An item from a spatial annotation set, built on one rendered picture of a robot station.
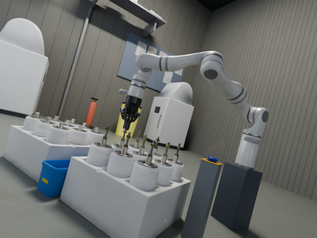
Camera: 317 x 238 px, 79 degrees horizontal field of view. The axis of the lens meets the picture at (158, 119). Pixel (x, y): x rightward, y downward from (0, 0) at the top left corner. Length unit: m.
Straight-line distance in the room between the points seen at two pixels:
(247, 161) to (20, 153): 1.15
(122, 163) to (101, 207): 0.16
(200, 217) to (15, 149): 0.96
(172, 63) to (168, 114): 2.82
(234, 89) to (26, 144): 1.03
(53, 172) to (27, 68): 2.29
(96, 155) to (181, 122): 3.16
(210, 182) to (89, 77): 3.38
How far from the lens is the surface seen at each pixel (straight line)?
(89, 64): 3.92
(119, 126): 3.60
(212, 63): 0.84
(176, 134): 3.85
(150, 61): 0.91
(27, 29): 3.19
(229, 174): 1.12
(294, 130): 3.34
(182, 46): 4.94
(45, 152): 1.02
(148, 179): 0.68
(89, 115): 3.53
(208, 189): 0.80
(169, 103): 3.67
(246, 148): 1.11
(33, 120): 1.25
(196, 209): 0.83
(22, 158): 1.18
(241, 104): 1.02
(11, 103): 3.08
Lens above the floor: 0.40
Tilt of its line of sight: 1 degrees up
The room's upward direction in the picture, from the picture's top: 15 degrees clockwise
